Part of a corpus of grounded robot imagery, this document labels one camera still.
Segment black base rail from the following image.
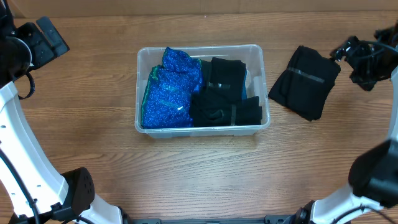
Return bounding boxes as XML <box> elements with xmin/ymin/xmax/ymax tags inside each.
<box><xmin>132</xmin><ymin>215</ymin><xmax>290</xmax><ymax>224</ymax></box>

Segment long black garment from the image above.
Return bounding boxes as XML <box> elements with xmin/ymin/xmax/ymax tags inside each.
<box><xmin>190</xmin><ymin>90</ymin><xmax>262</xmax><ymax>127</ymax></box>

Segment blue green sequin cloth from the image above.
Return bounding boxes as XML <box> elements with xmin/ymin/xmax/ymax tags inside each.
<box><xmin>141</xmin><ymin>47</ymin><xmax>204</xmax><ymax>129</ymax></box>

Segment small black garment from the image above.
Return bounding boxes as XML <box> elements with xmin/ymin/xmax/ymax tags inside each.
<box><xmin>201</xmin><ymin>57</ymin><xmax>246</xmax><ymax>102</ymax></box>

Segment blue denim jeans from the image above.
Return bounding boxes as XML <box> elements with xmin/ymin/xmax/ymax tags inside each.
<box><xmin>242</xmin><ymin>69</ymin><xmax>248</xmax><ymax>100</ymax></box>

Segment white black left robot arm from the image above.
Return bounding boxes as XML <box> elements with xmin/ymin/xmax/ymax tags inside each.
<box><xmin>1</xmin><ymin>1</ymin><xmax>132</xmax><ymax>223</ymax></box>

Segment clear plastic storage bin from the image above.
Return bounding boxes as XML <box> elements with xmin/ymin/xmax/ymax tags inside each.
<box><xmin>134</xmin><ymin>44</ymin><xmax>271</xmax><ymax>139</ymax></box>

